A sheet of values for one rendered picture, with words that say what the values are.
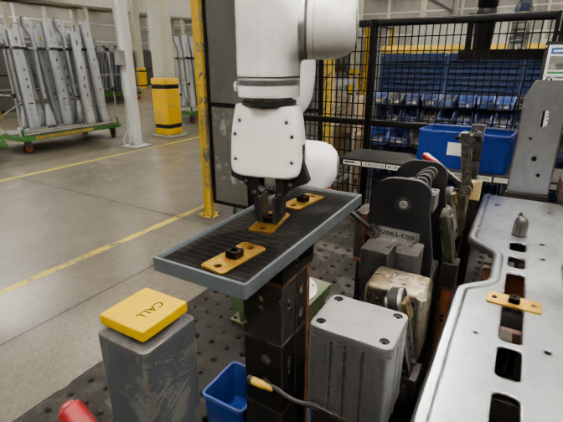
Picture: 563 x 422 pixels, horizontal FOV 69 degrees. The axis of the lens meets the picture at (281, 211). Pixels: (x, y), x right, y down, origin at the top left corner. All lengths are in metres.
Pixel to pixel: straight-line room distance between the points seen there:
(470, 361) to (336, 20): 0.48
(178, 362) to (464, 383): 0.37
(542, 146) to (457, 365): 0.96
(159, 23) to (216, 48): 4.83
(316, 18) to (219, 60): 3.10
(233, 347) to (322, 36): 0.81
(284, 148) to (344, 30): 0.16
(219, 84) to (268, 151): 3.08
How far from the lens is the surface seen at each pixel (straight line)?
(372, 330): 0.48
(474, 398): 0.60
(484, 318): 0.76
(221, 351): 1.11
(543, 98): 1.46
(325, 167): 0.99
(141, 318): 0.42
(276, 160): 0.56
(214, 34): 3.65
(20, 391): 2.33
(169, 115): 8.39
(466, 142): 1.20
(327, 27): 0.53
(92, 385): 1.10
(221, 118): 3.65
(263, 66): 0.54
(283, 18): 0.54
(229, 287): 0.46
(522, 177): 1.50
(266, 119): 0.55
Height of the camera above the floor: 1.39
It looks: 20 degrees down
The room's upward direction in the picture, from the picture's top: straight up
